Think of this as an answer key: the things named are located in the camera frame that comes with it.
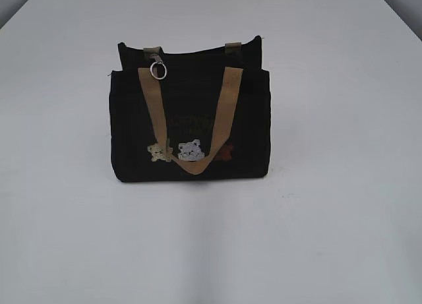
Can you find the black canvas tote bag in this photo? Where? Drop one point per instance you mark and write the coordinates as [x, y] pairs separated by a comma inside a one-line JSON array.
[[197, 116]]

